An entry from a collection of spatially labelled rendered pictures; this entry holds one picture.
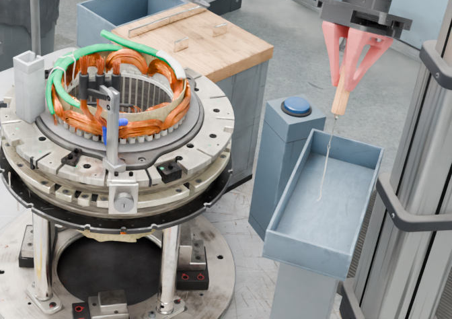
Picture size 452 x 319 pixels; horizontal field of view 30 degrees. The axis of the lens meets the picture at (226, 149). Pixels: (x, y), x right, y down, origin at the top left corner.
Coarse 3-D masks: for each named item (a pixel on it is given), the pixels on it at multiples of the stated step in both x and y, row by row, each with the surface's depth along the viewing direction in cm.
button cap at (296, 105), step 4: (288, 100) 133; (292, 100) 133; (296, 100) 133; (300, 100) 133; (304, 100) 133; (284, 104) 133; (288, 104) 132; (292, 104) 132; (296, 104) 132; (300, 104) 132; (304, 104) 132; (308, 104) 132; (288, 108) 131; (292, 108) 131; (296, 108) 131; (300, 108) 131; (304, 108) 131; (308, 108) 132; (296, 112) 131; (300, 112) 131; (304, 112) 132
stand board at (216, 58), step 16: (160, 16) 147; (192, 16) 148; (208, 16) 149; (112, 32) 141; (160, 32) 142; (176, 32) 143; (192, 32) 143; (208, 32) 144; (240, 32) 145; (160, 48) 138; (192, 48) 139; (208, 48) 139; (224, 48) 140; (240, 48) 140; (256, 48) 141; (272, 48) 142; (192, 64) 135; (208, 64) 135; (224, 64) 136; (240, 64) 138; (256, 64) 141
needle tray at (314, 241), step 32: (320, 160) 124; (352, 160) 124; (288, 192) 112; (352, 192) 118; (288, 224) 111; (320, 224) 112; (352, 224) 113; (288, 256) 105; (320, 256) 103; (288, 288) 118; (320, 288) 116
